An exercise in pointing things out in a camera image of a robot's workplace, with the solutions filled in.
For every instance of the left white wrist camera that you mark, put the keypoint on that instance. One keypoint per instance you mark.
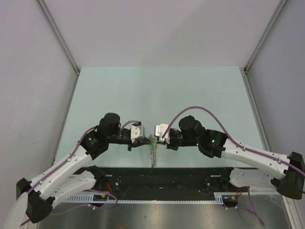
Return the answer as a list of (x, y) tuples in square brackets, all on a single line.
[(137, 132)]

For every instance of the white cable duct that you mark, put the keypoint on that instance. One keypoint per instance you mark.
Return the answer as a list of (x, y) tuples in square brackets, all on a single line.
[(94, 198)]

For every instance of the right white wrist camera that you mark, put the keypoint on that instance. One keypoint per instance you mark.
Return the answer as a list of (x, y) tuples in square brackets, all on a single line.
[(160, 132)]

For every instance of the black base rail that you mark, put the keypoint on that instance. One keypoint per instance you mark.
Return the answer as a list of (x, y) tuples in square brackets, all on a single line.
[(169, 184)]

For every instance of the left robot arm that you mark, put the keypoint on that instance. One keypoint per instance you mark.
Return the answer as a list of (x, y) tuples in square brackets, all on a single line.
[(51, 187)]

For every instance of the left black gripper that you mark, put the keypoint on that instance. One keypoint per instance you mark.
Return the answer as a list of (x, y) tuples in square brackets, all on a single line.
[(137, 142)]

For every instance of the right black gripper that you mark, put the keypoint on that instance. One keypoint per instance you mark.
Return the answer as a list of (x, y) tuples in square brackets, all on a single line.
[(170, 145)]

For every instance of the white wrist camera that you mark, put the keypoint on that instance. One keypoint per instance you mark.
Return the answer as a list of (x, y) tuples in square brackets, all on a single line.
[(160, 132), (137, 132)]

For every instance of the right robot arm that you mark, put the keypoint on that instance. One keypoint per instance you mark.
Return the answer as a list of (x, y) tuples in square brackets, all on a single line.
[(284, 173)]

